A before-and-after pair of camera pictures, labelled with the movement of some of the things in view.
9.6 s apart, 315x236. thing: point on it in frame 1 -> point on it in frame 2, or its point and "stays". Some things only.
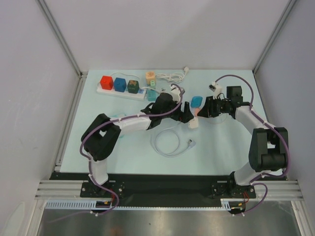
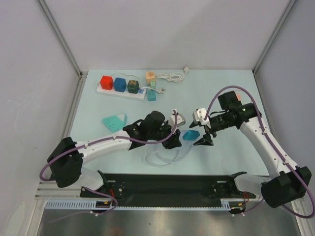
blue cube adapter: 120,84 stays
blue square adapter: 196,102 -> 191,135
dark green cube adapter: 133,86 stays
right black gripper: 211,107 -> 209,130
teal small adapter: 151,95 stays
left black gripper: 183,117 -> 173,142
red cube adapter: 107,82 stays
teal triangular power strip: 119,120 stays
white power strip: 140,95 stays
